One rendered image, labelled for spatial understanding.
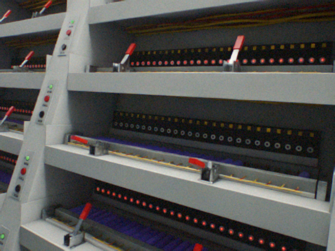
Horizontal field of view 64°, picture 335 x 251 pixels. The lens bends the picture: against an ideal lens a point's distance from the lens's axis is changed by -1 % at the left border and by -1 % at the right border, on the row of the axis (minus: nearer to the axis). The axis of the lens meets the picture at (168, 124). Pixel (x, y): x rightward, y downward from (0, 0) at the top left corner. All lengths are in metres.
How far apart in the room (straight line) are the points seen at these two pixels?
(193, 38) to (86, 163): 0.46
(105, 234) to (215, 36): 0.57
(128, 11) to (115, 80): 0.18
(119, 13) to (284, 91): 0.45
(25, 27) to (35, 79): 0.25
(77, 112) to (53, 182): 0.19
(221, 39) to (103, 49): 0.34
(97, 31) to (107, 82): 0.23
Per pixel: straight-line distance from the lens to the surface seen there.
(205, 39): 0.80
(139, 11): 0.70
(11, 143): 0.86
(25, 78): 0.92
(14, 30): 1.13
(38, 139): 0.76
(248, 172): 0.48
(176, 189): 0.48
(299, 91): 0.46
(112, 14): 0.75
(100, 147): 0.61
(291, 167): 0.58
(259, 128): 0.61
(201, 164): 0.42
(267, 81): 0.47
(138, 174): 0.52
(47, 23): 0.96
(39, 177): 0.74
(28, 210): 0.75
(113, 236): 0.63
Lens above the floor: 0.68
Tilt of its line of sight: 10 degrees up
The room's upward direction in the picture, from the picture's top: 13 degrees clockwise
